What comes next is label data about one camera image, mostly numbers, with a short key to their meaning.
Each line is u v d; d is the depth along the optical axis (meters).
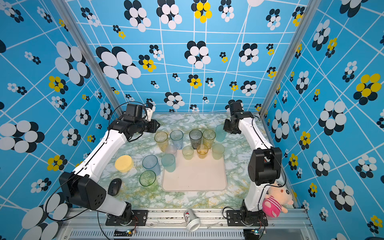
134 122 0.60
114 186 0.83
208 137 1.05
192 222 0.68
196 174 0.89
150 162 0.86
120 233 0.72
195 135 0.97
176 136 0.94
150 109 0.71
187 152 0.96
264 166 0.48
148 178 0.92
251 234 0.69
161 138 0.97
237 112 0.65
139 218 0.74
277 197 0.73
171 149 0.96
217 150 0.89
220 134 1.00
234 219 0.72
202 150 0.96
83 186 0.42
